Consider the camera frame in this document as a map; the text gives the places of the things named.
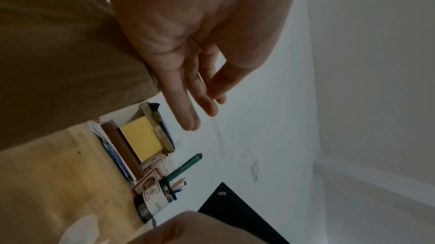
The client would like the person's left hand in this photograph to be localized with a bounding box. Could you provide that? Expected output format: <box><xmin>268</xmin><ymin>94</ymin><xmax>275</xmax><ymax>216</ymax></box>
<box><xmin>101</xmin><ymin>0</ymin><xmax>305</xmax><ymax>132</ymax></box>

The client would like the person's right hand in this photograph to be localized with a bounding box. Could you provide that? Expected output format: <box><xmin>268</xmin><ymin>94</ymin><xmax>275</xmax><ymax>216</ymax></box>
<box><xmin>127</xmin><ymin>210</ymin><xmax>272</xmax><ymax>244</ymax></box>

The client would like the clear plastic strip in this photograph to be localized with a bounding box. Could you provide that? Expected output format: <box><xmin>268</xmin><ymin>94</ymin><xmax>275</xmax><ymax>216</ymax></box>
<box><xmin>197</xmin><ymin>72</ymin><xmax>227</xmax><ymax>161</ymax></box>

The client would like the black laptop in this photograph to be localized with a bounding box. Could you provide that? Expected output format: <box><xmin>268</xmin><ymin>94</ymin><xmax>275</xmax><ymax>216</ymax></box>
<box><xmin>197</xmin><ymin>181</ymin><xmax>291</xmax><ymax>244</ymax></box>

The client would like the orange pen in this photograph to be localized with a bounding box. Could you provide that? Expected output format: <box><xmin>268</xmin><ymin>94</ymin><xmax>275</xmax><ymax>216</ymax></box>
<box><xmin>170</xmin><ymin>177</ymin><xmax>187</xmax><ymax>190</ymax></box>

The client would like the black mesh pen holder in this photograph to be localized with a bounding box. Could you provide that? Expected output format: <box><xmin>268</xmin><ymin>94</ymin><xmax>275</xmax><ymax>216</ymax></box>
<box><xmin>132</xmin><ymin>177</ymin><xmax>178</xmax><ymax>224</ymax></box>

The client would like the green pen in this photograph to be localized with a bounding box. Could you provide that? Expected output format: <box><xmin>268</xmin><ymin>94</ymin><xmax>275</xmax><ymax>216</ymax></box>
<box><xmin>165</xmin><ymin>152</ymin><xmax>204</xmax><ymax>182</ymax></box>

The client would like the photo card with red edge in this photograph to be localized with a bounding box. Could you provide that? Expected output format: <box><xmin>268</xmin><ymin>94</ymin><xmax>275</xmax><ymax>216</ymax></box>
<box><xmin>132</xmin><ymin>167</ymin><xmax>162</xmax><ymax>195</ymax></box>

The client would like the yellow sticky note pad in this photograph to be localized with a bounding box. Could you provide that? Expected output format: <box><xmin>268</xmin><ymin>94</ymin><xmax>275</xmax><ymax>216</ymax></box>
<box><xmin>117</xmin><ymin>116</ymin><xmax>166</xmax><ymax>164</ymax></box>

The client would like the blue and white book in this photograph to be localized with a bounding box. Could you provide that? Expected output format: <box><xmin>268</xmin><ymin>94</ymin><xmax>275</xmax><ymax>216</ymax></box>
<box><xmin>87</xmin><ymin>120</ymin><xmax>137</xmax><ymax>182</ymax></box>

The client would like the cardboard box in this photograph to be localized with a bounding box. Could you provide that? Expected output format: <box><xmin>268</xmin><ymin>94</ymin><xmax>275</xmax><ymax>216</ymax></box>
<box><xmin>137</xmin><ymin>102</ymin><xmax>176</xmax><ymax>170</ymax></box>

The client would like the brown book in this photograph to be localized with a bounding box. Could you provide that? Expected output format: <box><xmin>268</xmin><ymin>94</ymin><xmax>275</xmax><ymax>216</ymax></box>
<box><xmin>101</xmin><ymin>120</ymin><xmax>145</xmax><ymax>180</ymax></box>

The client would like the olive brown garment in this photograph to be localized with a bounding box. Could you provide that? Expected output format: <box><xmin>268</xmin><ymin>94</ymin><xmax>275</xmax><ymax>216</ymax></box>
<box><xmin>0</xmin><ymin>0</ymin><xmax>161</xmax><ymax>153</ymax></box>

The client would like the white wall switch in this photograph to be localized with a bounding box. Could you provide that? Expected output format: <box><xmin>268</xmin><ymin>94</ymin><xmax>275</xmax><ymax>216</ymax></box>
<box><xmin>250</xmin><ymin>160</ymin><xmax>261</xmax><ymax>183</ymax></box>

